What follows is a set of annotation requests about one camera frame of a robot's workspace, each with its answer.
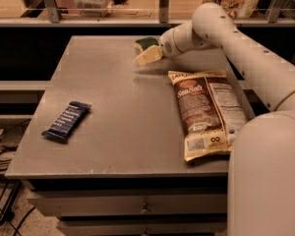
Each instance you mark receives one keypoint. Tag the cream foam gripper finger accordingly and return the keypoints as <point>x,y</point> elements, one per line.
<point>151,54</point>

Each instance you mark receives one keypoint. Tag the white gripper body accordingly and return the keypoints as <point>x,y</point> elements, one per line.
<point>167,45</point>

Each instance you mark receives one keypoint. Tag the green and yellow sponge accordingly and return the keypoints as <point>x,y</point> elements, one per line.
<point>145,43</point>

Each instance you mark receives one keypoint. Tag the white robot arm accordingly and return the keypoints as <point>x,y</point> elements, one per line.
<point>261,174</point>

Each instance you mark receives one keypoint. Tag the brown sea salt chip bag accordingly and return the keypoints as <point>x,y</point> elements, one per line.
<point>210,112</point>

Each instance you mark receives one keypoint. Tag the clear plastic container on shelf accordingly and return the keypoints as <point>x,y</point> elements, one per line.
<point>93,8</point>

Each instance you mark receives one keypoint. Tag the dark blue snack bar wrapper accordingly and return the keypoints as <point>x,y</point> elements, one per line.
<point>63,127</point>

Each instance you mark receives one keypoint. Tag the grey drawer cabinet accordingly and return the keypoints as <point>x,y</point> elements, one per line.
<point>128,150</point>

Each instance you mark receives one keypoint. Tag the metal drawer knob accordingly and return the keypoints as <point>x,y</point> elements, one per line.
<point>145,209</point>

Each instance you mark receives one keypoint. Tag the black power adapter on floor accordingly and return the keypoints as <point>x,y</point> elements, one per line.
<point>11,137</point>

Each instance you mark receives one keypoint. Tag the metal shelf rail frame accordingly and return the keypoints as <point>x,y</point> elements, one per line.
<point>56,13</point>

